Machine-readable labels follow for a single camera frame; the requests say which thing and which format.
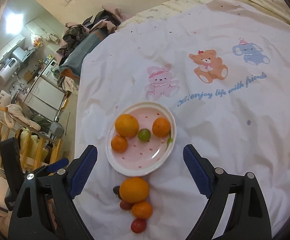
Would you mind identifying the small mandarin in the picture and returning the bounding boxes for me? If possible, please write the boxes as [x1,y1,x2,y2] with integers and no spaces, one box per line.
[152,117,170,138]
[111,135,128,153]
[131,201,153,219]

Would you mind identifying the pink strawberry ceramic plate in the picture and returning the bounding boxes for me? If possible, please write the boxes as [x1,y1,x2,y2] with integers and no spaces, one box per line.
[105,101,177,177]

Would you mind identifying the large orange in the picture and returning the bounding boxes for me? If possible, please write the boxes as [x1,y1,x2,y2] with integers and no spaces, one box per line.
[119,177,150,204]

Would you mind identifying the white cartoon bed sheet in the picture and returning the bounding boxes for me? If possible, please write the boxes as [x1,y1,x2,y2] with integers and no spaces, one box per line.
[74,0,290,239]

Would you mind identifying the wooden drying rack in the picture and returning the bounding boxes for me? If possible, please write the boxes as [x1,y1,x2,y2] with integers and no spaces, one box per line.
[0,103,63,178]

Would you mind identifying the pile of dark clothes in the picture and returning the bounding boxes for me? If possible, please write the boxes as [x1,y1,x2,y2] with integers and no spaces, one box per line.
[56,5,131,94]

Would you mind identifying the medium orange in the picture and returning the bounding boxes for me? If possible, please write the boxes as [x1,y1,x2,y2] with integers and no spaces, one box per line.
[115,114,140,138]

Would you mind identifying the white washing machine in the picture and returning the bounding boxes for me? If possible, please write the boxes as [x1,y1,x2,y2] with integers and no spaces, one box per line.
[41,59,60,87]

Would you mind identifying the red cherry tomato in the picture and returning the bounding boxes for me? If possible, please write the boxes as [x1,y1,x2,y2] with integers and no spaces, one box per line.
[120,200,133,210]
[130,218,147,234]

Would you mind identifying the white kitchen cabinet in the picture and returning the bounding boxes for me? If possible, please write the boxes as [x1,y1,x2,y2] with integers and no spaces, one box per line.
[23,77,65,121]

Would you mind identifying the green cherry tomato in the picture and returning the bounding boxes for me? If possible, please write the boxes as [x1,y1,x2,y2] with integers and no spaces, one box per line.
[137,128,151,142]

